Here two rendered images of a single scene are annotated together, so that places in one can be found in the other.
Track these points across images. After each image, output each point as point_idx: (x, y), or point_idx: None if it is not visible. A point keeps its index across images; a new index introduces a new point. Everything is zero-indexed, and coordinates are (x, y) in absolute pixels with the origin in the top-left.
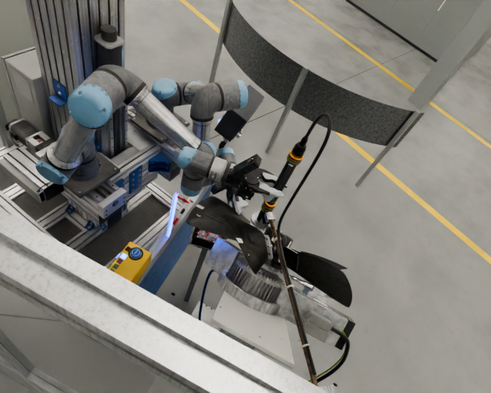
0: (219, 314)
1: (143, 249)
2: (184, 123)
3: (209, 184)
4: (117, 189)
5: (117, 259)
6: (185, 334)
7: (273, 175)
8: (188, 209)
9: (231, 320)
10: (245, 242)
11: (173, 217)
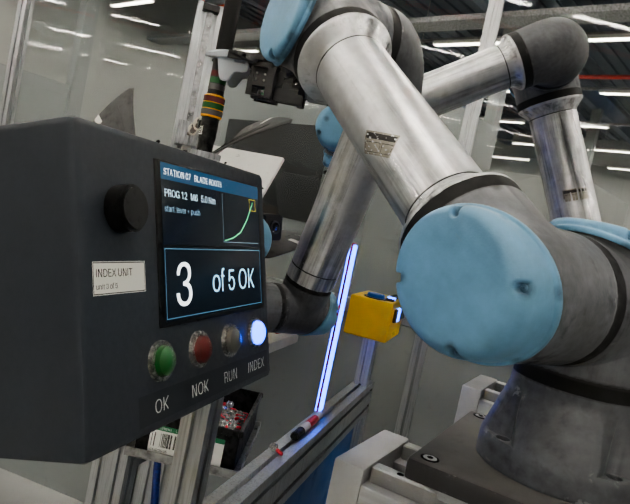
0: (270, 170)
1: (367, 297)
2: (436, 455)
3: None
4: (486, 389)
5: (398, 300)
6: None
7: (230, 49)
8: (281, 441)
9: (254, 171)
10: (253, 127)
11: (331, 332)
